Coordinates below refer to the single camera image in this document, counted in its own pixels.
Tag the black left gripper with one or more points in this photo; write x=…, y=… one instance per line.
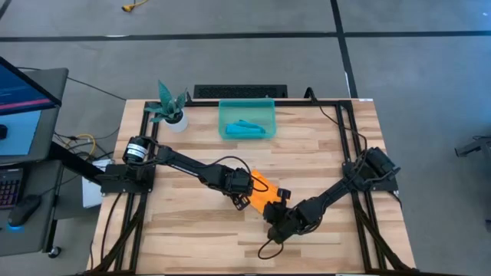
x=238, y=182

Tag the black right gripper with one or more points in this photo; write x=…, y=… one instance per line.
x=287, y=218

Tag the orange microfiber towel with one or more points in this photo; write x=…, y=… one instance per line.
x=264, y=197

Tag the teal microfiber towel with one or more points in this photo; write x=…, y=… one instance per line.
x=245, y=128

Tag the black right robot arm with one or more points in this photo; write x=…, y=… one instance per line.
x=333, y=191

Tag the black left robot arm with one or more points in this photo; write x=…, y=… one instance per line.
x=184, y=163

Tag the teal plastic basket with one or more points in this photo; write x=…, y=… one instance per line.
x=268, y=111

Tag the green plant in white pot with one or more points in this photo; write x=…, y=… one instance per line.
x=174, y=115

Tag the black floor vent grate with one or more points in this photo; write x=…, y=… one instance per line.
x=239, y=91

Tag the white box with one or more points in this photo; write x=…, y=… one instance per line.
x=90, y=195

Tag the black diagonal support bar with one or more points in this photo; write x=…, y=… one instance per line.
x=73, y=163

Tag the black caster wheel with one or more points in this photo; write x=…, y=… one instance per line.
x=55, y=252

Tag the grey laptop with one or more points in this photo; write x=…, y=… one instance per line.
x=50, y=126

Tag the grey cart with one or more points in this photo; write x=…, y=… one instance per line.
x=38, y=241

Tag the black computer mouse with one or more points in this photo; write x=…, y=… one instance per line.
x=24, y=211

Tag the black keyboard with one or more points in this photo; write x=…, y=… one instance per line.
x=9, y=189

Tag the black-framed computer monitor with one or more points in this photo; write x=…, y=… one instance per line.
x=23, y=94

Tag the small black round device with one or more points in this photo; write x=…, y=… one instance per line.
x=2, y=132

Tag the black aluminium table frame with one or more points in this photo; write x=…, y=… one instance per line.
x=245, y=103

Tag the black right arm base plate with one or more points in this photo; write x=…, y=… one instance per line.
x=383, y=186

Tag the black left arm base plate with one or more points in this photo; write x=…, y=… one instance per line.
x=115, y=186

